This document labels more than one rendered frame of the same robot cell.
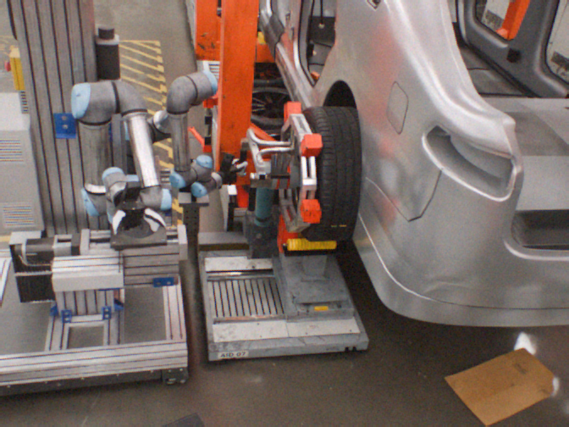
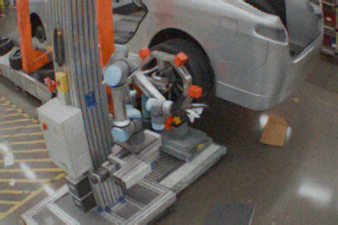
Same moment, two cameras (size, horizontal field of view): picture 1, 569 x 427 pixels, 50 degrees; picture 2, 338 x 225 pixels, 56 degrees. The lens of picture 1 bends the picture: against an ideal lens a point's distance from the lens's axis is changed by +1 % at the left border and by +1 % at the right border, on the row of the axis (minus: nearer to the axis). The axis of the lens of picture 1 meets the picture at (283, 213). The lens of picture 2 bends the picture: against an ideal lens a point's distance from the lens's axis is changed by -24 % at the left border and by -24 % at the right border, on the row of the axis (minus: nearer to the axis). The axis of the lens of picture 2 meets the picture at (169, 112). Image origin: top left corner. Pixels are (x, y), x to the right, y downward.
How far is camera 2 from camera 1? 170 cm
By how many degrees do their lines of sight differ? 28
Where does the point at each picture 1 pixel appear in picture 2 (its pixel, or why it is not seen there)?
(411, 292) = (268, 96)
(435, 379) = (257, 145)
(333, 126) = (180, 47)
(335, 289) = (199, 134)
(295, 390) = (218, 183)
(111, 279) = (146, 169)
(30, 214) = (87, 159)
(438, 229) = (273, 63)
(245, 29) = (108, 26)
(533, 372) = (277, 121)
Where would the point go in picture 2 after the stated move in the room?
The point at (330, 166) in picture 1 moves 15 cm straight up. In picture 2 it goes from (194, 65) to (193, 49)
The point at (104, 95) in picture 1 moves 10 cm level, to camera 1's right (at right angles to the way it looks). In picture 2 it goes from (124, 66) to (137, 61)
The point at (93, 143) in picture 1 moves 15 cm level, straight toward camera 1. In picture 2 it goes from (121, 96) to (140, 102)
